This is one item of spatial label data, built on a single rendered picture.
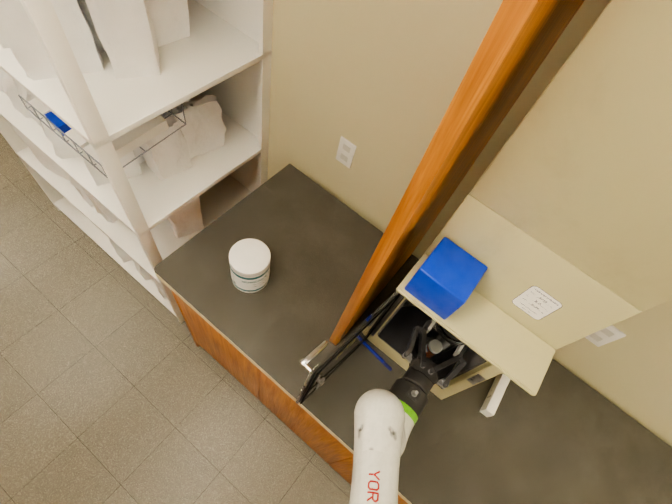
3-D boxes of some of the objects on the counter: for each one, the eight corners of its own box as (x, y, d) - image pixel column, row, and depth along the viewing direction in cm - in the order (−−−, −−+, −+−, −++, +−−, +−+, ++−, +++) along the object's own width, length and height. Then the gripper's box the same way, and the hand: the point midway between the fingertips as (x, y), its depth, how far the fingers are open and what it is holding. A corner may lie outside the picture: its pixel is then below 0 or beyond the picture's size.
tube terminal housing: (401, 286, 144) (521, 125, 78) (475, 343, 137) (672, 219, 72) (362, 335, 132) (466, 193, 66) (441, 400, 125) (643, 313, 60)
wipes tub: (250, 253, 140) (249, 230, 127) (277, 275, 137) (279, 254, 125) (223, 277, 133) (219, 255, 121) (250, 300, 131) (250, 281, 118)
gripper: (454, 415, 94) (491, 345, 105) (382, 357, 98) (425, 296, 109) (442, 419, 100) (478, 353, 111) (374, 365, 104) (416, 306, 116)
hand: (448, 331), depth 109 cm, fingers closed on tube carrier, 9 cm apart
